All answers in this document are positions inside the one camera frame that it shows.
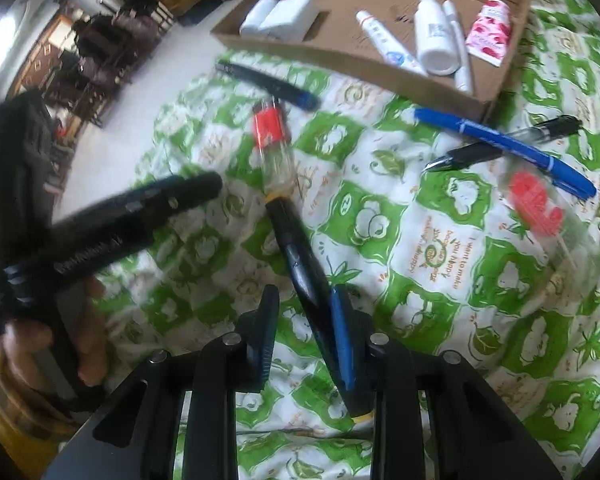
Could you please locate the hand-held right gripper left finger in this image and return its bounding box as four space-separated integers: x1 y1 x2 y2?
42 285 281 480

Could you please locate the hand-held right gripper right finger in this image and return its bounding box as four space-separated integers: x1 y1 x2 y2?
330 285 563 480

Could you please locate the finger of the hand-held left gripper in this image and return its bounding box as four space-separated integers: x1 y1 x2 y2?
97 176 185 208
125 172 224 238

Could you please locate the black pen with yellow ends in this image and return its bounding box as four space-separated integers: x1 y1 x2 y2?
264 191 377 420

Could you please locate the clear tube with red label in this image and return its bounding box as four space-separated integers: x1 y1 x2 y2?
251 99 297 197
499 169 600 313

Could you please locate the white pill bottle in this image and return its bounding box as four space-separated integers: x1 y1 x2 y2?
239 0 279 37

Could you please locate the white charger plug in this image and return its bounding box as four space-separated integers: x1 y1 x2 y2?
259 0 322 42

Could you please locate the shallow cardboard tray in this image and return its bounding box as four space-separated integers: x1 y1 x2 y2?
210 0 532 123

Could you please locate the white ointment tube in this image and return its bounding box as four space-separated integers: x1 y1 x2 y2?
355 9 429 78

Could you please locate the blue marker pen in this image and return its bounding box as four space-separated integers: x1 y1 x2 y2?
413 107 598 199

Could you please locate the white spray bottle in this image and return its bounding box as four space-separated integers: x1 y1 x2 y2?
413 0 459 77

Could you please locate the black retractable pen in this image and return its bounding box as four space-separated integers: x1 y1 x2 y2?
424 115 582 174

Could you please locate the white pen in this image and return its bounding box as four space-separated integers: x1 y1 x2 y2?
441 0 475 94

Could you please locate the pink floral cream tube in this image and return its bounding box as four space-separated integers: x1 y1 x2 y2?
465 0 513 67

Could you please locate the person's left forearm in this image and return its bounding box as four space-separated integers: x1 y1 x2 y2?
0 345 98 458

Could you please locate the person's left hand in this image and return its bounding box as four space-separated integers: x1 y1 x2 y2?
0 280 109 392

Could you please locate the green printed blanket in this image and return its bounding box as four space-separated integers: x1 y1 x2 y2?
95 0 600 480

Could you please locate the wooden chair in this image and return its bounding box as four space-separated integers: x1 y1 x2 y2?
55 6 177 128

